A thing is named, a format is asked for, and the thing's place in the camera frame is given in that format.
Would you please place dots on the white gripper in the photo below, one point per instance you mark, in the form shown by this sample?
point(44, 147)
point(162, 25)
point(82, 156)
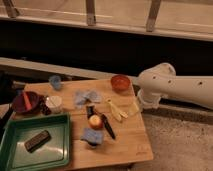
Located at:
point(146, 101)

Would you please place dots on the black knife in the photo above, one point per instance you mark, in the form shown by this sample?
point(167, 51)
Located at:
point(108, 126)

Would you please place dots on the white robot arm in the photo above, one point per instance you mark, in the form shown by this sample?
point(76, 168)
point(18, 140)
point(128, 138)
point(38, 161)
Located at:
point(161, 82)

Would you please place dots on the small blue cup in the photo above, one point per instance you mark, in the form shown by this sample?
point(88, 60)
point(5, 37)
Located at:
point(55, 82)

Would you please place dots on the orange bowl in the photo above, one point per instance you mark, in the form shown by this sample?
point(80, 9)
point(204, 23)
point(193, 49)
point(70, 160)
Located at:
point(120, 83)

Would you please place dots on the dark red bowl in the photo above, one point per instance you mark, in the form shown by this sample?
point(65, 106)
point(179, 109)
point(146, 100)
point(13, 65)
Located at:
point(18, 103)

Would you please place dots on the black eraser block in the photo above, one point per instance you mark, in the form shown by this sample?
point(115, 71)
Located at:
point(37, 141)

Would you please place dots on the white cup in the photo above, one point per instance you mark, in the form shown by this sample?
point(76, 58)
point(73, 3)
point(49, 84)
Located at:
point(54, 103)

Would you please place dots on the red yellow apple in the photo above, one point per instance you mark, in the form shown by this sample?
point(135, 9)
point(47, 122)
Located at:
point(95, 122)

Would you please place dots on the blue sponge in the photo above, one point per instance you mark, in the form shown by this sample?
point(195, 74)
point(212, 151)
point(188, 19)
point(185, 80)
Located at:
point(93, 137)

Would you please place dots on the dark grapes bunch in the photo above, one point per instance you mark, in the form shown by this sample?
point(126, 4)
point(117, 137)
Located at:
point(44, 109)

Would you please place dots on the light blue crumpled cloth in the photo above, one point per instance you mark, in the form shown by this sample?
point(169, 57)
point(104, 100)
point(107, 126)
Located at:
point(82, 97)

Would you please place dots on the red spatula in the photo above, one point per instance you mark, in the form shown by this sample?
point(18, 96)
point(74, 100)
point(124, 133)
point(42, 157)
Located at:
point(27, 101)

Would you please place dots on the green plastic tray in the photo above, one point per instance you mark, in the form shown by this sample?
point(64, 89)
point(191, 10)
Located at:
point(54, 153)

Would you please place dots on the wooden table board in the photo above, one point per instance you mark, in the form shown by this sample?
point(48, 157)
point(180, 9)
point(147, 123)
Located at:
point(131, 144)

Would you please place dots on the black small can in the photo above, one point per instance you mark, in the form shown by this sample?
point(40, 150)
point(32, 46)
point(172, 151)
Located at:
point(89, 111)

